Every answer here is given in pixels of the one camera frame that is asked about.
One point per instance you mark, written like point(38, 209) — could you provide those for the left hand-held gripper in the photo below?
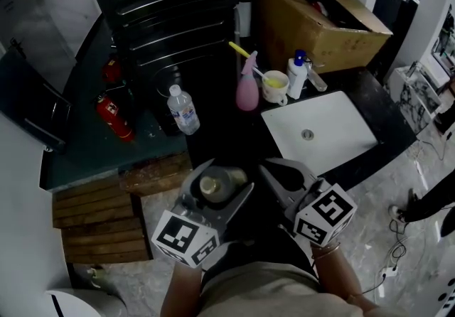
point(177, 234)

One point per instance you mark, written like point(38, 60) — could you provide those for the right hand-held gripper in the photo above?
point(327, 212)

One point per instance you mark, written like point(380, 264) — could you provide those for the small glass jar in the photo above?
point(217, 186)

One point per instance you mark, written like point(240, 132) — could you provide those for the person's left forearm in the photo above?
point(181, 290)

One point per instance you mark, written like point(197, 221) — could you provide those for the person's right forearm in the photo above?
point(337, 273)

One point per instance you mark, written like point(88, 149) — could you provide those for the white sink basin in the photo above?
point(327, 116)

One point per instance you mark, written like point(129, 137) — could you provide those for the clear plastic water bottle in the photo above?
point(183, 113)

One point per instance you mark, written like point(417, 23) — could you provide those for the pink spray bottle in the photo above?
point(247, 95)

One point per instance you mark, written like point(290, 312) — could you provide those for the white pump bottle blue cap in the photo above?
point(295, 81)

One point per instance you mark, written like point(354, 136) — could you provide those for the black sink countertop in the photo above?
point(387, 113)

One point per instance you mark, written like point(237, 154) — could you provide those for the worn wooden board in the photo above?
point(160, 175)

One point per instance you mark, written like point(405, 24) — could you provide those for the white ceramic cup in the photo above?
point(273, 95)

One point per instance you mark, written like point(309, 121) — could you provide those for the chrome faucet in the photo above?
point(318, 82)

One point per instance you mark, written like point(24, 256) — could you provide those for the person's light shirt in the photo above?
point(263, 290)

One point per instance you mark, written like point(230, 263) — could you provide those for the wooden slat pallet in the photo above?
point(99, 230)

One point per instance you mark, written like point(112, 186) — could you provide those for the large red fire extinguisher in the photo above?
point(115, 118)

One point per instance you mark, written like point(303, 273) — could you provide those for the dark green platform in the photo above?
point(89, 155)

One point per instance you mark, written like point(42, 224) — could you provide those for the white power strip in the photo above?
point(388, 272)

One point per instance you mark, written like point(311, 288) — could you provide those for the yellow sponge brush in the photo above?
point(236, 48)

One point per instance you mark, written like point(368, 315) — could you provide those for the marble pattern cabinet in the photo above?
point(416, 95)

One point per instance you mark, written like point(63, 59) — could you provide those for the brown cardboard box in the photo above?
point(302, 24)

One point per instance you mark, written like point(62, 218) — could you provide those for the small red fire extinguisher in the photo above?
point(111, 70)

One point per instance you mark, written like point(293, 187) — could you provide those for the white round appliance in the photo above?
point(85, 305)

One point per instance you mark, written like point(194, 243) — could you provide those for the black dish rack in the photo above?
point(167, 13)

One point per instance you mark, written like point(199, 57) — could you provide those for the white perforated panel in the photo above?
point(448, 303)

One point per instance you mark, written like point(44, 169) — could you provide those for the black cabinet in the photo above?
point(394, 10)

